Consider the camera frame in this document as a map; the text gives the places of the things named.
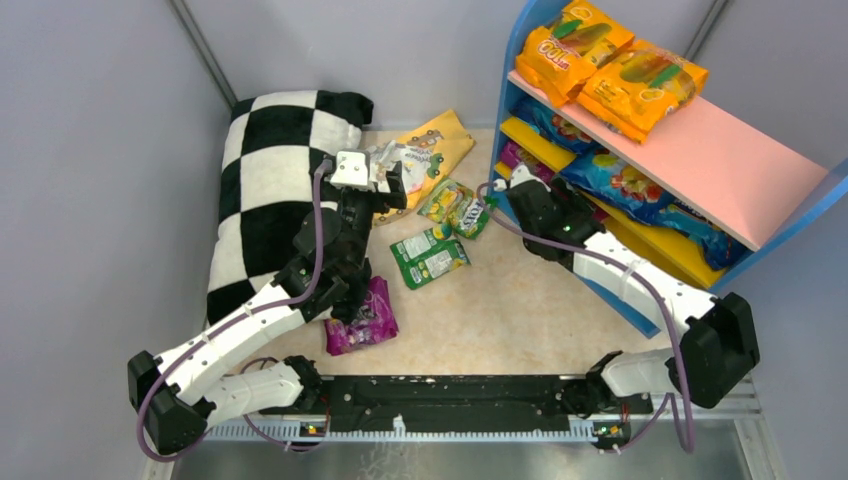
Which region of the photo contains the purple candy bag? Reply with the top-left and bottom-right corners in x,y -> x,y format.
498,140 -> 555,183
324,276 -> 399,356
585,195 -> 609,223

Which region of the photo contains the orange candy bag floor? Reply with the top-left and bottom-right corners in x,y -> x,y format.
576,39 -> 710,144

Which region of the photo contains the orange candy bag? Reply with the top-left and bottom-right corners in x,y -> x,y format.
515,1 -> 635,108

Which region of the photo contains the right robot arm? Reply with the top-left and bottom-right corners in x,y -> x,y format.
498,177 -> 761,408

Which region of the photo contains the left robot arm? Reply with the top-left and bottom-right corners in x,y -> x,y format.
127,159 -> 407,462

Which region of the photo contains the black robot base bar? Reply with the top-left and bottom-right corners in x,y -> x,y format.
263,375 -> 653,433

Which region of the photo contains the green yellow candy bag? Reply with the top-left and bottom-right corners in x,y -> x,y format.
418,177 -> 498,240

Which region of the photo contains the blue candy bag middle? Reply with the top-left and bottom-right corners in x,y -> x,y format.
561,147 -> 674,226

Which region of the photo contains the blue candy bag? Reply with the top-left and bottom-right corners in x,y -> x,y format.
561,147 -> 674,226
654,199 -> 749,270
509,97 -> 598,155

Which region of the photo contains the blue candy bag upper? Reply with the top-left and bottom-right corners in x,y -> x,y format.
509,97 -> 598,155

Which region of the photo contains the blue yellow pink shelf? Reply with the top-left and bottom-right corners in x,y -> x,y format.
488,0 -> 848,339

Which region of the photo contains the blue candy bag right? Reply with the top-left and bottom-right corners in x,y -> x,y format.
654,199 -> 749,270

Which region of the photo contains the yellow white printed cloth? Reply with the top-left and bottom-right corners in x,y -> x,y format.
366,109 -> 475,227

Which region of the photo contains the black white checkered pillow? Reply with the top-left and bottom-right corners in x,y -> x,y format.
206,90 -> 374,324

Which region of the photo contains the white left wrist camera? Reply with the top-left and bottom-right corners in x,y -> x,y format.
329,150 -> 370,191

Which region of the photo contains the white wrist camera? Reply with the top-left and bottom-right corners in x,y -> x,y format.
508,162 -> 544,190
329,150 -> 370,191

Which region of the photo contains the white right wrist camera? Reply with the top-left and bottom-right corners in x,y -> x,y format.
508,162 -> 544,190

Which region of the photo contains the grey aluminium rail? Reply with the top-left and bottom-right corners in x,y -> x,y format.
182,377 -> 763,445

